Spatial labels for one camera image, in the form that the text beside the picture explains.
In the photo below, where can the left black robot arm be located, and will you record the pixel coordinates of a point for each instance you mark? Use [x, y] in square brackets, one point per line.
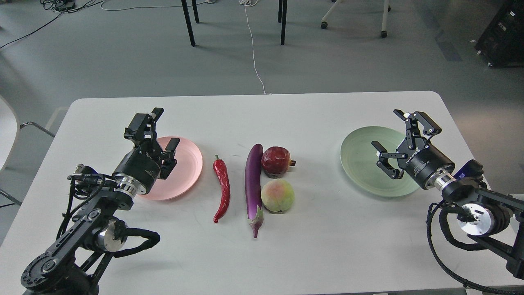
[90, 235]

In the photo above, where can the red pomegranate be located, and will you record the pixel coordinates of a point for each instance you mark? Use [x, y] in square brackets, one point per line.
[276, 161]

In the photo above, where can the black table legs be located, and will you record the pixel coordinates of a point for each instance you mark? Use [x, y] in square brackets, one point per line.
[282, 18]

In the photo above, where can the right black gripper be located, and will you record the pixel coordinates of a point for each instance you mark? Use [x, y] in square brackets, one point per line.
[417, 156]

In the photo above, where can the green pink peach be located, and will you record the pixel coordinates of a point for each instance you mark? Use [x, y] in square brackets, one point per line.
[277, 195]

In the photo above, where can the purple eggplant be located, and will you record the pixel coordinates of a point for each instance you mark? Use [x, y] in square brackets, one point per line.
[252, 184]

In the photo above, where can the pink plate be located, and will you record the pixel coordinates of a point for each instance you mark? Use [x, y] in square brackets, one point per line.
[185, 174]

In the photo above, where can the white rolling chair base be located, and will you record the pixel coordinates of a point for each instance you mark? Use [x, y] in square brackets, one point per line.
[378, 19]

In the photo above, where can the red chili pepper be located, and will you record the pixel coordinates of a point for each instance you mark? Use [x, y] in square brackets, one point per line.
[221, 171]

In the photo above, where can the green plate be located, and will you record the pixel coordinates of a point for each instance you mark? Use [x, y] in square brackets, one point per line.
[359, 160]

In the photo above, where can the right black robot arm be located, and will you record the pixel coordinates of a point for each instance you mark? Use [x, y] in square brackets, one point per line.
[471, 216]

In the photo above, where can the white chair left edge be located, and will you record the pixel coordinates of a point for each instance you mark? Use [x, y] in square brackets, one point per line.
[9, 129]

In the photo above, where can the black equipment case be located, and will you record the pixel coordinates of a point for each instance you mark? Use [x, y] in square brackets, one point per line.
[502, 42]

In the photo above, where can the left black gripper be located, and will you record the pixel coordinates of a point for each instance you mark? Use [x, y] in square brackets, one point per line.
[147, 162]

